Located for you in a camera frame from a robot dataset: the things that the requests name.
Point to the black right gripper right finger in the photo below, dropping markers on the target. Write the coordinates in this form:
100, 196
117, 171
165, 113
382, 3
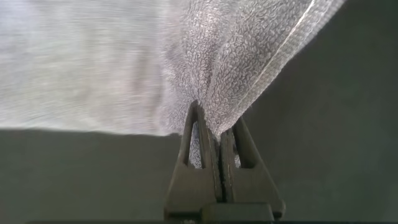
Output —
248, 186

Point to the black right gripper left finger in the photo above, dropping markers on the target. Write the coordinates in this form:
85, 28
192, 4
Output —
192, 186

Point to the grey towel with orange marks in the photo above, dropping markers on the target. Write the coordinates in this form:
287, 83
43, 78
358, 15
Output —
155, 62

